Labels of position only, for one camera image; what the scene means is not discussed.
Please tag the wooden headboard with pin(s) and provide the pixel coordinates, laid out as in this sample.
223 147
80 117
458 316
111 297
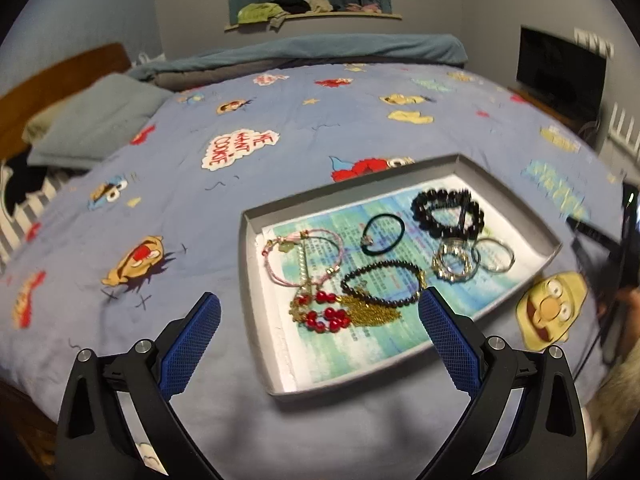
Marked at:
51 85

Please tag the olive yellow pillow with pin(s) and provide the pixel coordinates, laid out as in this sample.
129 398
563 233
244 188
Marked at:
38 125

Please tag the Sesame Street blue bedsheet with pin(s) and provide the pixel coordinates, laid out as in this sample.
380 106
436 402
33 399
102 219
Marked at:
129 247

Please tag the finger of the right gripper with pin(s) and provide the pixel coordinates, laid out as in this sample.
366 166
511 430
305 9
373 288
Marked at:
586 229

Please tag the white wifi router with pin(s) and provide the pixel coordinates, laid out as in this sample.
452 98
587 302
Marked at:
620 148

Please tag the white plastic bag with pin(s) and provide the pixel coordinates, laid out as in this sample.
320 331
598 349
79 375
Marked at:
143 58

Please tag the wooden TV stand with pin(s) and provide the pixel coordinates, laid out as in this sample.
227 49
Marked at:
573 123

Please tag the person right hand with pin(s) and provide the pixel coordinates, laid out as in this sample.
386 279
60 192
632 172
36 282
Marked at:
627 319

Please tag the black white striped pillow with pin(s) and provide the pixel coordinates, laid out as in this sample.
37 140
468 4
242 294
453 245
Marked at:
26 191

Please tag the beige cloth on sill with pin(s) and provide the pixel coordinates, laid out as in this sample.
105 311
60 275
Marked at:
319 6

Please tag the thin silver bangle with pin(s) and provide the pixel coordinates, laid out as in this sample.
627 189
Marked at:
493 255

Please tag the wooden window sill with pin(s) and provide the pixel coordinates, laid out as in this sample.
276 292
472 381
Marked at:
324 16

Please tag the black flat television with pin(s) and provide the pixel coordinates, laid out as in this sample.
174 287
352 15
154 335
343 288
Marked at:
569 77

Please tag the folded teal blanket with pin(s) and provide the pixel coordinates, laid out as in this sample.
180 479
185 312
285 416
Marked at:
217 66

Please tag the grey-green pillow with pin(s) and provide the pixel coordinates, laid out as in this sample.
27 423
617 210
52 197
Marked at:
98 122

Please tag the green cloth on sill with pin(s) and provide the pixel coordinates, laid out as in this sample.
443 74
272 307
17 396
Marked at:
268 13

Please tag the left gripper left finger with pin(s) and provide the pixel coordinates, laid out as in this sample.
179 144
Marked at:
156 370

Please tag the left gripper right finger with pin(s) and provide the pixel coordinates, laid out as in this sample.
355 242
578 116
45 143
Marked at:
486 374

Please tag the grey shallow box tray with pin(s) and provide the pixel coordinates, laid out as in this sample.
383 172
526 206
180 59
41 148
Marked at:
330 278

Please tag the white wall hook rack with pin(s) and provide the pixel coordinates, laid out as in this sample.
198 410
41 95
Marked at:
594 43

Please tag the pink cloth on sill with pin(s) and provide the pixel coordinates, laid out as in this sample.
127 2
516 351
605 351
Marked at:
371 8

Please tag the black cloth on sill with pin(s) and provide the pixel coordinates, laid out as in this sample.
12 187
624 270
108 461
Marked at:
293 6

